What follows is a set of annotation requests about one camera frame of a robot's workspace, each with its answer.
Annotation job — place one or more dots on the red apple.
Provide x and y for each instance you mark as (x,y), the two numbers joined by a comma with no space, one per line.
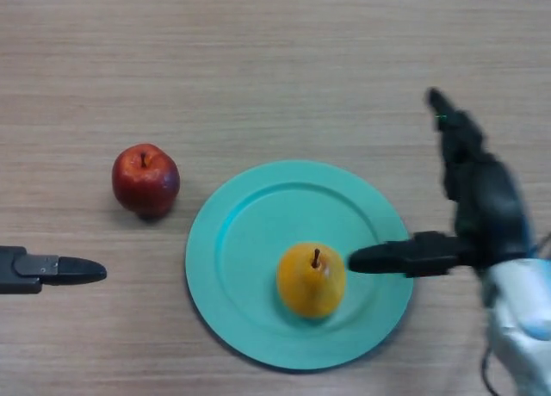
(146,183)

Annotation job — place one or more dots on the yellow pear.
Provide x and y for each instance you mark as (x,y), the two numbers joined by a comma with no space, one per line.
(307,288)

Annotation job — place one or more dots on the teal round plate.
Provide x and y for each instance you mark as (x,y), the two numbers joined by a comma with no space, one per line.
(245,262)

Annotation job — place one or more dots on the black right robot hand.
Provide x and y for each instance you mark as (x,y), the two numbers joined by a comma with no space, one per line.
(486,211)

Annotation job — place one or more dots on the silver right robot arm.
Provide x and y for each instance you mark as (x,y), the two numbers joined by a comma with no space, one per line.
(521,318)

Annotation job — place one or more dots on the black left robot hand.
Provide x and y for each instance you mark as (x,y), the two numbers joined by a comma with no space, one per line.
(26,271)

